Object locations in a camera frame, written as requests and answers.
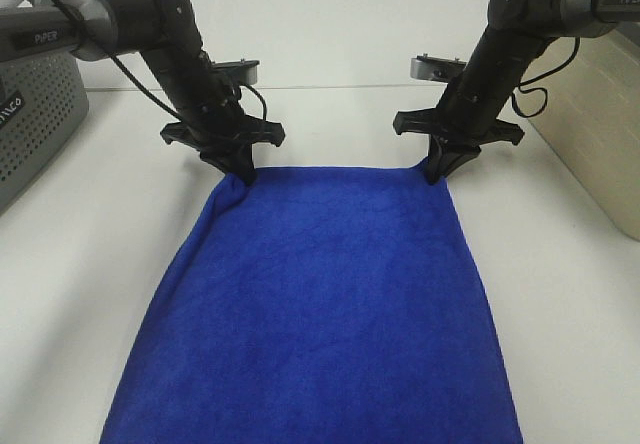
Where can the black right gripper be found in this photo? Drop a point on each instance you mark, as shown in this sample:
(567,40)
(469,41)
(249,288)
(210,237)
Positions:
(460,120)

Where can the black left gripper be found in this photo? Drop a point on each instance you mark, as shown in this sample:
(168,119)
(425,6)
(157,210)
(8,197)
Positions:
(217,132)

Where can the blue microfiber towel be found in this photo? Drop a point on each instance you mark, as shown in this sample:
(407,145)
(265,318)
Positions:
(319,305)

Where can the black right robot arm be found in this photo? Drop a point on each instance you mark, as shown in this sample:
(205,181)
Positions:
(517,33)

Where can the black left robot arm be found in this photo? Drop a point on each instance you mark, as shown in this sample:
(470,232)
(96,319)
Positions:
(205,96)

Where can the beige storage box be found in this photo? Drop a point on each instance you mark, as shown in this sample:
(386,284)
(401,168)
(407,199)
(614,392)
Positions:
(592,122)

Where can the grey perforated plastic basket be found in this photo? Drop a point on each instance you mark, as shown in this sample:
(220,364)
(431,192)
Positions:
(43,99)

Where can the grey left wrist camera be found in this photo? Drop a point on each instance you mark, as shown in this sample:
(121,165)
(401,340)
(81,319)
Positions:
(242,71)

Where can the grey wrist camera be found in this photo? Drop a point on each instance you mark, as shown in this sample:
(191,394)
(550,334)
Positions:
(242,71)
(429,68)

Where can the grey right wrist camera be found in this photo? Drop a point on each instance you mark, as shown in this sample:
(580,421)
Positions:
(429,68)

